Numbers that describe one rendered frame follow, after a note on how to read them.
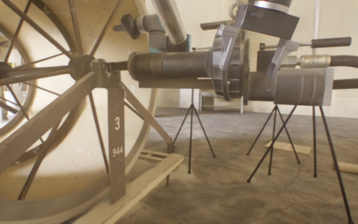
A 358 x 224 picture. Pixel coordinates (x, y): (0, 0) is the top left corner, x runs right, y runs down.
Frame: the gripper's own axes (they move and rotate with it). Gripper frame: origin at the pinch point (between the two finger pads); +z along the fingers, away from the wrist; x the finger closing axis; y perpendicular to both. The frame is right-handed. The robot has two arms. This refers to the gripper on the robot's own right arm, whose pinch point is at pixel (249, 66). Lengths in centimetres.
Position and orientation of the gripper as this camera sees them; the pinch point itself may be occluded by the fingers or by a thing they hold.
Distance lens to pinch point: 51.4
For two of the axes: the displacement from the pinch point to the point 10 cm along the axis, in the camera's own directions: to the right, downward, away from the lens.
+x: 9.8, 1.2, 1.6
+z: -1.9, 8.6, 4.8
